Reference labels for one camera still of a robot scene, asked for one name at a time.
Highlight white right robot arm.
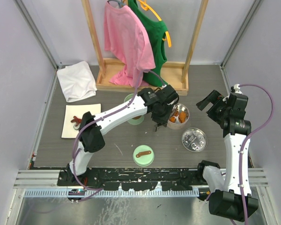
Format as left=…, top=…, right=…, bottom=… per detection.
left=196, top=90, right=259, bottom=222

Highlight left aluminium frame post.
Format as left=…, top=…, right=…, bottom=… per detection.
left=13, top=0, right=63, bottom=70

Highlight orange clothes hanger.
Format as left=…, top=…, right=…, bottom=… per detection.
left=135, top=0, right=173, bottom=48

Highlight white square plate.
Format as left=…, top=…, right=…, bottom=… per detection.
left=61, top=104, right=101, bottom=139

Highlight aluminium corner frame post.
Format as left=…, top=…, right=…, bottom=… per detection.
left=221, top=0, right=264, bottom=68

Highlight grey clothes hanger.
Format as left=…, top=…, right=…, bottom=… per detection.
left=107, top=0, right=126, bottom=8

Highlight orange fried shrimp piece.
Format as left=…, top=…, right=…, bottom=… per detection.
left=178, top=111, right=187, bottom=123

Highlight metal serving tongs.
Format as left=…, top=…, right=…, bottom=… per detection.
left=154, top=104, right=178, bottom=132

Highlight white slotted cable duct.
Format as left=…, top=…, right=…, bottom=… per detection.
left=24, top=188, right=200, bottom=198

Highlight pink t-shirt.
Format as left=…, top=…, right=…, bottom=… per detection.
left=104, top=2, right=155, bottom=88

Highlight mint green tin canister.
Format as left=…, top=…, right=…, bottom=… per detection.
left=124, top=93, right=145, bottom=125

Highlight mint green canister lid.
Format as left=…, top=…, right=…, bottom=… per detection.
left=133, top=145, right=155, bottom=167

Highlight sushi roll slice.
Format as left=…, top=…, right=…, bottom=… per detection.
left=73, top=125, right=80, bottom=130

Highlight wooden clothes rack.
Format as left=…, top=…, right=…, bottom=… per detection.
left=81, top=0, right=209, bottom=96

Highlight round silver tin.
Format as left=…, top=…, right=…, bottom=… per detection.
left=167, top=103, right=190, bottom=130

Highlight green t-shirt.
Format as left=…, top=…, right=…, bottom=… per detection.
left=128, top=0, right=168, bottom=76

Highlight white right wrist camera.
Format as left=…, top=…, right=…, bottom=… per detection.
left=230, top=84, right=243, bottom=95

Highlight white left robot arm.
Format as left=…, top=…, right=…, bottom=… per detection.
left=67, top=85, right=179, bottom=186

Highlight silver embossed tin lid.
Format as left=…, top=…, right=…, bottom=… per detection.
left=181, top=127, right=207, bottom=152

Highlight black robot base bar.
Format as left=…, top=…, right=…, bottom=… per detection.
left=57, top=167, right=207, bottom=191

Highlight white cloth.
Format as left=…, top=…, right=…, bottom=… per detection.
left=57, top=61, right=97, bottom=103

